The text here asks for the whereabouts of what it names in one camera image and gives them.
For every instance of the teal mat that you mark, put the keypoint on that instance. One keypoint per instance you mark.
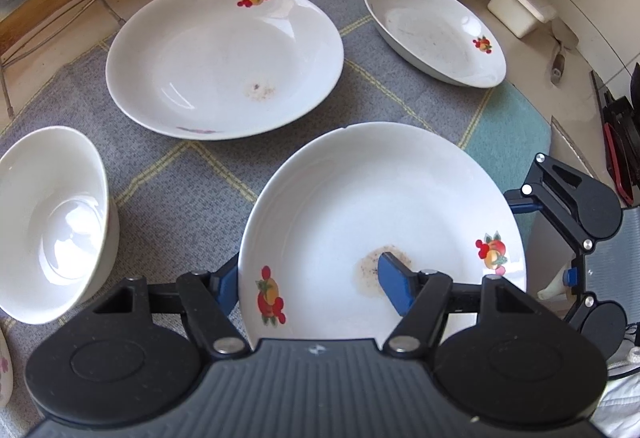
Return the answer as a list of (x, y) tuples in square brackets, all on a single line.
[(510, 133)]

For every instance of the white ceramic bowl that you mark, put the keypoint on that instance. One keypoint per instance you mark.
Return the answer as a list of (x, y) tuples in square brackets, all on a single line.
[(50, 198)]

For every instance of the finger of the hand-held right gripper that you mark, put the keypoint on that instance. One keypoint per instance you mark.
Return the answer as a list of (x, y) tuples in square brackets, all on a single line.
[(522, 204), (577, 313)]

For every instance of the small white pink-flower bowl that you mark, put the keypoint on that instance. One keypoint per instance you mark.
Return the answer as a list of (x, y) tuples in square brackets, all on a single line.
[(4, 368)]

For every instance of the grey checked cloth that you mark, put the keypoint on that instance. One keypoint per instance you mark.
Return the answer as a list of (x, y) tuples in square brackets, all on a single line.
[(175, 178)]

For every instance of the white plastic box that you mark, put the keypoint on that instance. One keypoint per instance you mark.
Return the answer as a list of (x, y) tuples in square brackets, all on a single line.
[(520, 8)]

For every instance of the large white fruit-print plate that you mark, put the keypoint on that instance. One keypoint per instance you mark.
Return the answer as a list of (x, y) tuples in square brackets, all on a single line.
[(215, 58)]

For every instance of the white fabric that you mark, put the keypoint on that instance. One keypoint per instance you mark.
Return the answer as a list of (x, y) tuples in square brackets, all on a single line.
[(625, 398)]

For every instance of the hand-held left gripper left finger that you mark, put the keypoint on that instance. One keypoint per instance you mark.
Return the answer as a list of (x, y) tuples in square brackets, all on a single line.
[(227, 288)]

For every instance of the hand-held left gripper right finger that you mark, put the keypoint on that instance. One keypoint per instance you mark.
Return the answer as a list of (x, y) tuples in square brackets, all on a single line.
[(395, 283)]

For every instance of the black and red tool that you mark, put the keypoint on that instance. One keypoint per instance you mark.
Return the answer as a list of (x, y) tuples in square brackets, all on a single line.
[(620, 128)]

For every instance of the metal scraper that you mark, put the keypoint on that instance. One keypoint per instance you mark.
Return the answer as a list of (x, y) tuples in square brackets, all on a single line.
[(565, 36)]

